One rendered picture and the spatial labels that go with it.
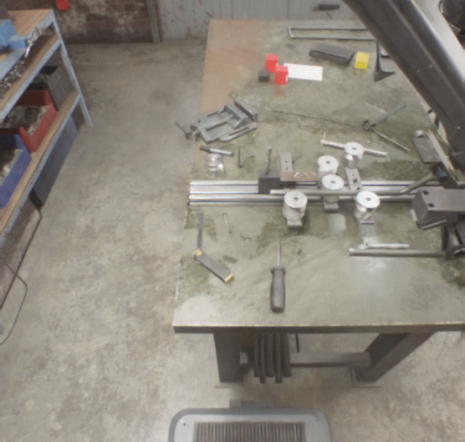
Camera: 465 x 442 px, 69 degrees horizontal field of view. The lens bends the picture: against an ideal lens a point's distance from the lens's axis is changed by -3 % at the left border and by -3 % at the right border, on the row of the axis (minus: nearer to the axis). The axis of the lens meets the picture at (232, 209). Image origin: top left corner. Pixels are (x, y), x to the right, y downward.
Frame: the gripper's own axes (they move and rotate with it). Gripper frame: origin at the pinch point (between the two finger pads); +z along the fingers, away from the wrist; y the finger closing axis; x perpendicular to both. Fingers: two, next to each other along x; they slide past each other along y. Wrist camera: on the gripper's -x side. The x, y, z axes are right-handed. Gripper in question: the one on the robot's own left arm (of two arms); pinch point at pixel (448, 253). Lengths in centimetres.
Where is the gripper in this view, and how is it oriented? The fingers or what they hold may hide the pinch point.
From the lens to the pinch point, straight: 71.6
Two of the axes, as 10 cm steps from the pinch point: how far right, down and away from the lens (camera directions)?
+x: 10.0, 0.3, -0.3
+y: -0.4, 7.6, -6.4
